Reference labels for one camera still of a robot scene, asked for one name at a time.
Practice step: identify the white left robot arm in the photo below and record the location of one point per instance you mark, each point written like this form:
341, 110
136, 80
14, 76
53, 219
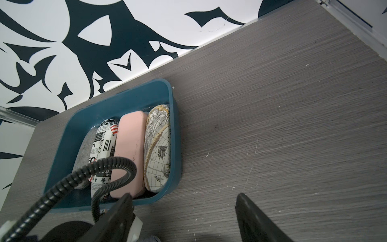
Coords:
71, 231

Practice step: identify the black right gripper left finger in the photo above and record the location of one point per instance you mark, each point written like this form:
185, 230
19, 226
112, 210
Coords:
115, 225

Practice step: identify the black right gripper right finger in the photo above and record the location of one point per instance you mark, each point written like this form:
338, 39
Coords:
254, 224

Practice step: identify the text print glasses case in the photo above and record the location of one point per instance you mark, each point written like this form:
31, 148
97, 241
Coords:
103, 147

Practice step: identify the map print glasses case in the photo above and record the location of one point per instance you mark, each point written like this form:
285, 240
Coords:
157, 148

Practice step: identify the pink glasses case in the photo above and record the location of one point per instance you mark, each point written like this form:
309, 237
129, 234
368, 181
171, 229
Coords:
130, 144

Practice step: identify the aluminium frame corner post left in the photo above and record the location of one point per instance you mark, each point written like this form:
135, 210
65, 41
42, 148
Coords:
14, 117

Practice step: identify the teal plastic storage box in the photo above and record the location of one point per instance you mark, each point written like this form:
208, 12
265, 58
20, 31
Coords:
140, 98

